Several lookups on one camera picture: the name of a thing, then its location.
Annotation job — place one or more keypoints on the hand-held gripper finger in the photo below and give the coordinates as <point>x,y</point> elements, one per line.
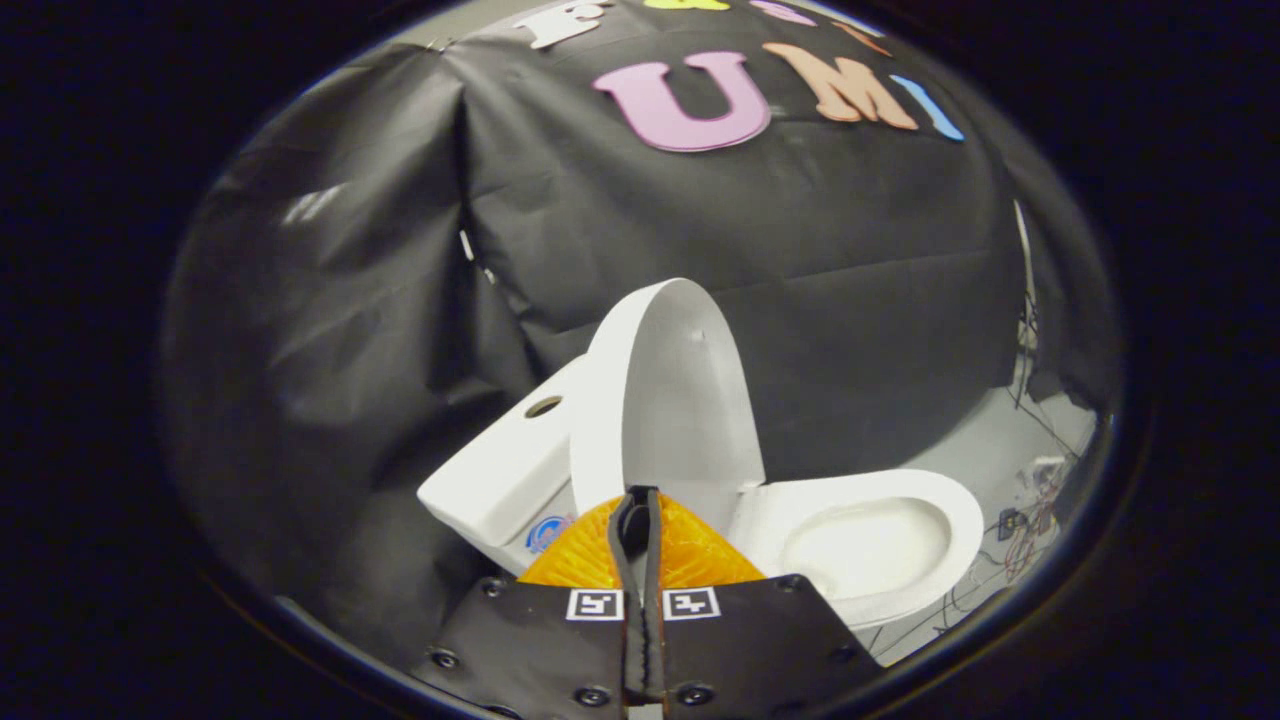
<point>632,620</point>
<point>655,620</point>

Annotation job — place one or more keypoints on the white toilet lid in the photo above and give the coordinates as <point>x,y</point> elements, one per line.
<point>680,400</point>

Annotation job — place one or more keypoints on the white toilet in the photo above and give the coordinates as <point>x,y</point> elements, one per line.
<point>500,470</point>

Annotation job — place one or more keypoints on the small black electronic device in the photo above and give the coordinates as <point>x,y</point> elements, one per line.
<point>1010,523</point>

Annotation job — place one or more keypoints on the black backdrop cloth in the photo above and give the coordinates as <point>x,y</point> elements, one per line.
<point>800,250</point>

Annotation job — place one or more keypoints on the thin black stand pole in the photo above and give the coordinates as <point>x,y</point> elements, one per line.
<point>1025,300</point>

